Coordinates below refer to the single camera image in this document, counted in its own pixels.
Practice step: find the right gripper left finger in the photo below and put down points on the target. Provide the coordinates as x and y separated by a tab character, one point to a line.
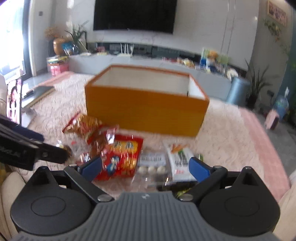
81	178

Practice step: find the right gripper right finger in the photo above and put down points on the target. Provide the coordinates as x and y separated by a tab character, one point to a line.
207	178

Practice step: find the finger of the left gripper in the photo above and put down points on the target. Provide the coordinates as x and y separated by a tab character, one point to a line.
51	153
28	133

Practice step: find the small clear candy pack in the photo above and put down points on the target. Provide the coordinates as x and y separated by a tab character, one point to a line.
66	147

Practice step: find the green sausage snack pack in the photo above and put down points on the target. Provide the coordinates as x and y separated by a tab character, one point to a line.
200	157

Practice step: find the black yellow snack bag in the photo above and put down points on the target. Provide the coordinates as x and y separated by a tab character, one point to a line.
178	188

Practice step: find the white gluten stick pack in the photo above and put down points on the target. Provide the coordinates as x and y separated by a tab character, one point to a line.
179	156

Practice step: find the red noodle snack bag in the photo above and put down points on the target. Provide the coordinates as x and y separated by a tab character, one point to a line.
120	157

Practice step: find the Mimi shrimp stick bag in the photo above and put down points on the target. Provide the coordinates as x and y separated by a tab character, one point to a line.
83	125

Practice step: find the clear quail egg pack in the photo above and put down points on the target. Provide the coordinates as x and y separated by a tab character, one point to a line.
152	166

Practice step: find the smartphone on stand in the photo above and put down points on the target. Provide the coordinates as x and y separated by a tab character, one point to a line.
14	99

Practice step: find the pink lace tablecloth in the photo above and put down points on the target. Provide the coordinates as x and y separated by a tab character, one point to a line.
230	136

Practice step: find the pink storage box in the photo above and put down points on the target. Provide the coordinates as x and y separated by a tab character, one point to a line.
58	68

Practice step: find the pink small heater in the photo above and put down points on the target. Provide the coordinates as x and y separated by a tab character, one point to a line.
272	120

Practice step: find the grey metal trash bin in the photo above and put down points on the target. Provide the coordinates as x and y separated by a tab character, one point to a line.
238	91

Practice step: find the orange gourd vase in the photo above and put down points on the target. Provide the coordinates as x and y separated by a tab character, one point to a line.
57	45

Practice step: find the orange cardboard box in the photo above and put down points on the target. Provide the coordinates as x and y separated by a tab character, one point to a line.
147	99

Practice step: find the left potted plant vase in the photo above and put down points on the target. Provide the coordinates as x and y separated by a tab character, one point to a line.
77	32

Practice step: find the blue water jug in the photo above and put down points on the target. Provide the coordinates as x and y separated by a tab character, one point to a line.
281	104

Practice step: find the potted long-leaf plant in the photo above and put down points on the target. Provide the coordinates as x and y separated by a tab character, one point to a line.
258	82

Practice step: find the teddy bear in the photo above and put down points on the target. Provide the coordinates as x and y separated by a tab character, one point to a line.
211	58

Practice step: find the white wifi router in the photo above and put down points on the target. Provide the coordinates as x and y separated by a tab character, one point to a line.
126	50

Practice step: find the climbing green plant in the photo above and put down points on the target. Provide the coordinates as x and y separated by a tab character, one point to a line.
276	32

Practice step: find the black television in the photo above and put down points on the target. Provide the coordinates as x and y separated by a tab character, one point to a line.
140	15

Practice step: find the framed wall picture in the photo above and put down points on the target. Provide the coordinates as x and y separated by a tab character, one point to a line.
276	13

